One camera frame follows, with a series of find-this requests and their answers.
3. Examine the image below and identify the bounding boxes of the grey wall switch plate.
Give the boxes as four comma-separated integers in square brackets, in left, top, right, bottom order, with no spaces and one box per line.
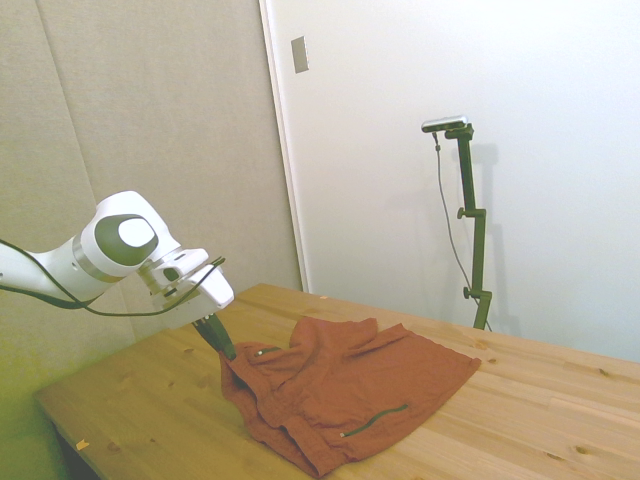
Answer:
[290,35,311,76]

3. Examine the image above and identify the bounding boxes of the grey exterior camera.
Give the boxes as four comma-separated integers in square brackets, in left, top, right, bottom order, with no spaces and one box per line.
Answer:
[420,114,472,134]

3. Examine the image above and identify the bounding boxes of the rust orange shorts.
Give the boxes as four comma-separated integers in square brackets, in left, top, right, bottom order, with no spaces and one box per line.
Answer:
[218,317,483,480]

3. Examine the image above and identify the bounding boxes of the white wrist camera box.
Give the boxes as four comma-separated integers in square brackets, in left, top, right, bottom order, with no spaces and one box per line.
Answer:
[149,247,212,287]

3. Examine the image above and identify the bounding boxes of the dark green camera stand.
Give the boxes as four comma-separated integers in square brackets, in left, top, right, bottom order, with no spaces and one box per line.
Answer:
[444,124,494,332]

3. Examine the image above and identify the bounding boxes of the white door frame trim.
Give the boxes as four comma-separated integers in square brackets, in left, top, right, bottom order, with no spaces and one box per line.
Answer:
[257,0,312,294]

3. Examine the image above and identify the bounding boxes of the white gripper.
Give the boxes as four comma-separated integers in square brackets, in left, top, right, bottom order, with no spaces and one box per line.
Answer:
[140,263,238,361]

